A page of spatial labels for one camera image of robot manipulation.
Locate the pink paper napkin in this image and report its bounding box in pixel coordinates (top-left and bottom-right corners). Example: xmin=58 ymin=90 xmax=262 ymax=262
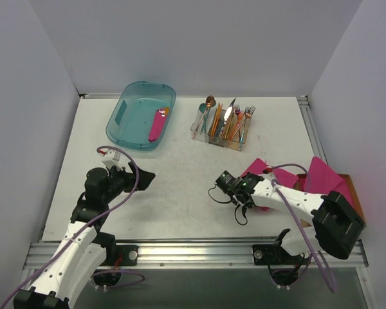
xmin=239 ymin=157 xmax=299 ymax=212

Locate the orange chopstick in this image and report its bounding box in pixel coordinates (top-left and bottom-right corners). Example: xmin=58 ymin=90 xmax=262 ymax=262
xmin=211 ymin=103 xmax=223 ymax=136
xmin=208 ymin=103 xmax=223 ymax=136

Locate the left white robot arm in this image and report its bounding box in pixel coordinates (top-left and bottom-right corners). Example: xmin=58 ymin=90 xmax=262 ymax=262
xmin=13 ymin=163 xmax=156 ymax=308

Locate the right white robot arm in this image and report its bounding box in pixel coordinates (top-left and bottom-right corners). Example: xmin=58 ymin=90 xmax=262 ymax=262
xmin=215 ymin=171 xmax=365 ymax=263

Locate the brown napkin tray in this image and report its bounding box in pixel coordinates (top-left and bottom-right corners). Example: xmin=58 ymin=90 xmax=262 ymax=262
xmin=293 ymin=174 xmax=365 ymax=221

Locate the rolled pink napkin bundle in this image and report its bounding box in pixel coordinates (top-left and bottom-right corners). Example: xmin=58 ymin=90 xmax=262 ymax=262
xmin=148 ymin=107 xmax=169 ymax=142

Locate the pink napkin stack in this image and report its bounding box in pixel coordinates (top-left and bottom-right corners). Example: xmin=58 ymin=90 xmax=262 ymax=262
xmin=300 ymin=156 xmax=356 ymax=210

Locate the teal plastic bin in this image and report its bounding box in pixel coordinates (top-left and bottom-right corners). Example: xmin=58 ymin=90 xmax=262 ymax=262
xmin=106 ymin=81 xmax=176 ymax=151

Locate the clear acrylic utensil organizer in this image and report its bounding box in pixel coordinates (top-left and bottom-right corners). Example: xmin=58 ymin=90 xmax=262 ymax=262
xmin=190 ymin=106 xmax=252 ymax=151

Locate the orange fork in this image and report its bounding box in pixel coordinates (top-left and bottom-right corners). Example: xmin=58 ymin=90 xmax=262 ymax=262
xmin=230 ymin=111 xmax=244 ymax=140

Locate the silver knife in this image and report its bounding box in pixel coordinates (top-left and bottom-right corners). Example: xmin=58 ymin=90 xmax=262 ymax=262
xmin=221 ymin=98 xmax=236 ymax=139

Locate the blue iridescent fork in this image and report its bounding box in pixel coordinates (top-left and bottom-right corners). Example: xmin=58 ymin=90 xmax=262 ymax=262
xmin=239 ymin=111 xmax=249 ymax=146

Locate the purple fork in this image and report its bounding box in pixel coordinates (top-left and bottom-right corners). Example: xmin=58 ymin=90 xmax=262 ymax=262
xmin=235 ymin=105 xmax=242 ymax=129

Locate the teal spoon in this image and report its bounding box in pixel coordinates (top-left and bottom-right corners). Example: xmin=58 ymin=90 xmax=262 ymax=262
xmin=196 ymin=102 xmax=211 ymax=131

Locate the copper spoon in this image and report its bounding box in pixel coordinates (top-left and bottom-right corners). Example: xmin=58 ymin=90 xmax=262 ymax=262
xmin=195 ymin=95 xmax=216 ymax=132

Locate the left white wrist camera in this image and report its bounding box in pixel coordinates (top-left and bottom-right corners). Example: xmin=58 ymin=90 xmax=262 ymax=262
xmin=102 ymin=150 xmax=123 ymax=171

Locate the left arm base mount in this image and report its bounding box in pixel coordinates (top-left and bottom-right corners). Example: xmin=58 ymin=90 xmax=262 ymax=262
xmin=101 ymin=244 xmax=139 ymax=267

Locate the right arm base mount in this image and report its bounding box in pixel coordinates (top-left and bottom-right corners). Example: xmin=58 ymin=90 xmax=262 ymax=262
xmin=252 ymin=244 xmax=309 ymax=267

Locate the aluminium frame rail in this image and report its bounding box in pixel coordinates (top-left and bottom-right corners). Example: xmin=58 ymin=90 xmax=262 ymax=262
xmin=23 ymin=238 xmax=369 ymax=270

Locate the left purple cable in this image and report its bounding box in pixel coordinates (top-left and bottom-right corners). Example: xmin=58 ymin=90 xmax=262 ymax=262
xmin=0 ymin=146 xmax=147 ymax=309

